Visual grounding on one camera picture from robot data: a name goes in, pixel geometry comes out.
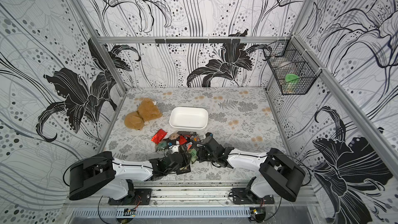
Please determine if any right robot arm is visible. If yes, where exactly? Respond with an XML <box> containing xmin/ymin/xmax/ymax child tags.
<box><xmin>197</xmin><ymin>134</ymin><xmax>306</xmax><ymax>205</ymax></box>

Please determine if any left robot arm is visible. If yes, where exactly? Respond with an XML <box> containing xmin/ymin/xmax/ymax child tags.
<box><xmin>68</xmin><ymin>151</ymin><xmax>191</xmax><ymax>205</ymax></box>

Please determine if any shiny red foil tea bag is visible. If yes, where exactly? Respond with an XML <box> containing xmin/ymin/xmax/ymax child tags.
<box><xmin>151</xmin><ymin>129</ymin><xmax>167</xmax><ymax>145</ymax></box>

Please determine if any white storage box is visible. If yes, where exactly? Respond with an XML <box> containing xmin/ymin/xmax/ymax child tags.
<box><xmin>169</xmin><ymin>106</ymin><xmax>208</xmax><ymax>131</ymax></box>

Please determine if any brown teddy bear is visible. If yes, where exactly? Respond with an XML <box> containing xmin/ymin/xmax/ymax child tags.
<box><xmin>124</xmin><ymin>98</ymin><xmax>163</xmax><ymax>130</ymax></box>

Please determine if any green lid in basket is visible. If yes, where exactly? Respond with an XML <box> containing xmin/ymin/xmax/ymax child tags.
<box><xmin>285</xmin><ymin>74</ymin><xmax>301</xmax><ymax>85</ymax></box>

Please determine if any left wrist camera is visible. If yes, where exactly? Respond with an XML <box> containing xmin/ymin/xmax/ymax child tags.
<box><xmin>169</xmin><ymin>144</ymin><xmax>180</xmax><ymax>154</ymax></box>

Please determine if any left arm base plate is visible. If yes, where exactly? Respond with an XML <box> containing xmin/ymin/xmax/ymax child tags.
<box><xmin>108</xmin><ymin>188</ymin><xmax>152</xmax><ymax>206</ymax></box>

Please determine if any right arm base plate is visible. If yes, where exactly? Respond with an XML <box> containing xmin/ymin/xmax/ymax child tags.
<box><xmin>229</xmin><ymin>188</ymin><xmax>275</xmax><ymax>205</ymax></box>

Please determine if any black wire basket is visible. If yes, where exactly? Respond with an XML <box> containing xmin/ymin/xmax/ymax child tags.
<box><xmin>262</xmin><ymin>36</ymin><xmax>318</xmax><ymax>95</ymax></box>

